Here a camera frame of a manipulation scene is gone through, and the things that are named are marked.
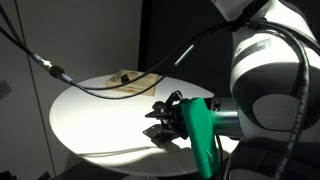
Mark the white round table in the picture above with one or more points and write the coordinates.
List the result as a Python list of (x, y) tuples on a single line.
[(109, 131)]

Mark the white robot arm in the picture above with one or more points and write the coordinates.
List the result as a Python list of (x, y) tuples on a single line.
[(265, 82)]

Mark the black object inside tray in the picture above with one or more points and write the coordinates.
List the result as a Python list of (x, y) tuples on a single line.
[(124, 78)]

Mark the black bracket plate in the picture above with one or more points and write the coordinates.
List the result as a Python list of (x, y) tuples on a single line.
[(161, 136)]

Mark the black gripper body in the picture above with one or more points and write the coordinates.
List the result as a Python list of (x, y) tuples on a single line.
[(169, 113)]

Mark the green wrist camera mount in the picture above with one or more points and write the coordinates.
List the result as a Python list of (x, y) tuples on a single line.
[(200, 128)]

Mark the wooden slatted tray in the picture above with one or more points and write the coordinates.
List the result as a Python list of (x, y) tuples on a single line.
[(134, 87)]

